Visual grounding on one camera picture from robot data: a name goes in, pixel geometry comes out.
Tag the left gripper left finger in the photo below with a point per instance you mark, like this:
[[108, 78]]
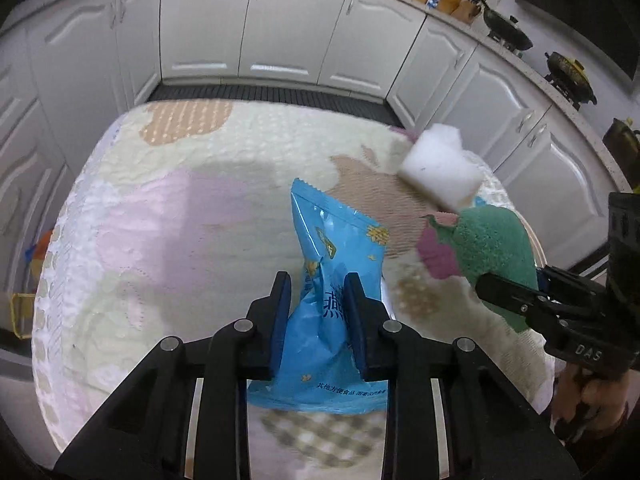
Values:
[[249, 348]]

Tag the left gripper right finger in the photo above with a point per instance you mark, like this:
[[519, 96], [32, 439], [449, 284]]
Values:
[[385, 350]]

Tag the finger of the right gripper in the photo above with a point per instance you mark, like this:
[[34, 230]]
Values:
[[567, 288], [519, 305]]

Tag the green cloth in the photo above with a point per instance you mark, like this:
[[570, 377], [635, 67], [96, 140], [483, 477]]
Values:
[[487, 240]]

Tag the blue snack packet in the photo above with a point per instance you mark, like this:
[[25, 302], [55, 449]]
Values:
[[318, 371]]

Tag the large white sponge block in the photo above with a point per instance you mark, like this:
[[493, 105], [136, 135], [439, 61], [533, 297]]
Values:
[[436, 166]]

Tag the white kitchen base cabinets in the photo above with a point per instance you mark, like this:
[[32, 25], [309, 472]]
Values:
[[82, 63]]

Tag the person's right hand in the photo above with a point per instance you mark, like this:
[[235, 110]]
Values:
[[584, 403]]

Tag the patterned quilted table cover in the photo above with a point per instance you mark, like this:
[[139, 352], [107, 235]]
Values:
[[180, 219]]

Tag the dark glazed pot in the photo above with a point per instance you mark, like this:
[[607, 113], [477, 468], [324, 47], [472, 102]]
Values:
[[622, 142]]

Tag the yellow lid black pot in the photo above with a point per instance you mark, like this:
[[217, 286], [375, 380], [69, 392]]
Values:
[[569, 78]]

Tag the dark ribbed floor mat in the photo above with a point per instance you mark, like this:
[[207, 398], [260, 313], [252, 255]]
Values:
[[347, 105]]

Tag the black frying pan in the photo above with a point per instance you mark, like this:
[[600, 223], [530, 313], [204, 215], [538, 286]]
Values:
[[504, 30]]

